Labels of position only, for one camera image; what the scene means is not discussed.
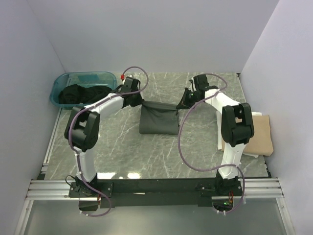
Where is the black t shirt in basin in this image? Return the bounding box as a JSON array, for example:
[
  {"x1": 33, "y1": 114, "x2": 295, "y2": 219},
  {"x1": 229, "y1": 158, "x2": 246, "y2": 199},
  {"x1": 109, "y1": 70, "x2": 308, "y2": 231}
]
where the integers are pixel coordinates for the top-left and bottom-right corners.
[{"x1": 58, "y1": 84, "x2": 112, "y2": 105}]

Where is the folded tan t shirt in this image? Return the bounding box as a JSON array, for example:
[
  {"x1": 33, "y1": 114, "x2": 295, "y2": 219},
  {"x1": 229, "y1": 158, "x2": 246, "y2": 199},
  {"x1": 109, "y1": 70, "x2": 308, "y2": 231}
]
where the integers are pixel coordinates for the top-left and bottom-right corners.
[{"x1": 243, "y1": 115, "x2": 273, "y2": 156}]

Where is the grey t shirt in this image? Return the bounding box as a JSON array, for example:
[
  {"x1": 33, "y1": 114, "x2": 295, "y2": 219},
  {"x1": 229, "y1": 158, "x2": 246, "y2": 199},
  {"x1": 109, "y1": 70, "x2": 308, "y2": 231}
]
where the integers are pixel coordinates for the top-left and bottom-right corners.
[{"x1": 139, "y1": 101, "x2": 179, "y2": 136}]

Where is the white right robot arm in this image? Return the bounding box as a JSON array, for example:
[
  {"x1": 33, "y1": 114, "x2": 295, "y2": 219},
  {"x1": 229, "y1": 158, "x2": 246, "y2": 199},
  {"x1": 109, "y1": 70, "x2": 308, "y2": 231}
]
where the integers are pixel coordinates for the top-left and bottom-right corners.
[{"x1": 178, "y1": 73, "x2": 254, "y2": 195}]

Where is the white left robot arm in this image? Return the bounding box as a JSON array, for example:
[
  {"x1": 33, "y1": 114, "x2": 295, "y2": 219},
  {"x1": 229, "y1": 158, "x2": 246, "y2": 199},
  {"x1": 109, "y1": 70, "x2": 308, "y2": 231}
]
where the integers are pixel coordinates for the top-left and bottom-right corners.
[{"x1": 65, "y1": 76, "x2": 142, "y2": 197}]

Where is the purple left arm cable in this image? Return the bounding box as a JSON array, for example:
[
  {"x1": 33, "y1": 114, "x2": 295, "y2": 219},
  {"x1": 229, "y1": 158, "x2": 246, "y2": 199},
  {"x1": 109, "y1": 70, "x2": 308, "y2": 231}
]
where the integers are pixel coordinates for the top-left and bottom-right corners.
[{"x1": 68, "y1": 66, "x2": 149, "y2": 196}]

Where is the teal plastic basin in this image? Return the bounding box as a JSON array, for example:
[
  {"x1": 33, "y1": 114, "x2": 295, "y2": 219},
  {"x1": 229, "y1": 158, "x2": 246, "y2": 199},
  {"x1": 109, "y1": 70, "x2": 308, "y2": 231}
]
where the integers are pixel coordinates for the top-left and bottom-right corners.
[{"x1": 49, "y1": 71, "x2": 117, "y2": 110}]

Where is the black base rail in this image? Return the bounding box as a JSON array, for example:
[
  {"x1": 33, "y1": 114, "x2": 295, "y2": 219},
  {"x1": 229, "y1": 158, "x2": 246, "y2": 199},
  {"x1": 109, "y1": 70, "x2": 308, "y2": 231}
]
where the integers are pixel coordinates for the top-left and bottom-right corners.
[{"x1": 97, "y1": 177, "x2": 235, "y2": 209}]

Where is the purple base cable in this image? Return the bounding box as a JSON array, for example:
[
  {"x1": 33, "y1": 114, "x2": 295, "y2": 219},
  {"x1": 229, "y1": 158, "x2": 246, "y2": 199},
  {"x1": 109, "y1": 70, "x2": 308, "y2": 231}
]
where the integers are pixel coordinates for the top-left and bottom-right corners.
[{"x1": 79, "y1": 190, "x2": 115, "y2": 217}]

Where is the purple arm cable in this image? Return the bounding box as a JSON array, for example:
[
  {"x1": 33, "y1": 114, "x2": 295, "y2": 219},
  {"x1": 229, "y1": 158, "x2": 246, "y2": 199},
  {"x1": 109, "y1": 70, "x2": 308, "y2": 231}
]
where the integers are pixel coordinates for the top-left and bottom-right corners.
[
  {"x1": 178, "y1": 72, "x2": 246, "y2": 213},
  {"x1": 68, "y1": 66, "x2": 149, "y2": 196}
]

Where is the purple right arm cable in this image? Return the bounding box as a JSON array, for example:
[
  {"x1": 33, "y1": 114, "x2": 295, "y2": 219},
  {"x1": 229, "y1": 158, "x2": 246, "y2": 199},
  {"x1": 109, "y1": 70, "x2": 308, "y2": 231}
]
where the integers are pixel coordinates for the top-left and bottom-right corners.
[{"x1": 178, "y1": 72, "x2": 246, "y2": 213}]

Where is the aluminium frame rail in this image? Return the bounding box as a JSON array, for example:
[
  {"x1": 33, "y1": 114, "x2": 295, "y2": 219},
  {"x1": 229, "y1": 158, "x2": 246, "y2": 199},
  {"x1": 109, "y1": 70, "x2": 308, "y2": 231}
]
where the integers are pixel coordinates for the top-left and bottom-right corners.
[{"x1": 25, "y1": 178, "x2": 284, "y2": 200}]

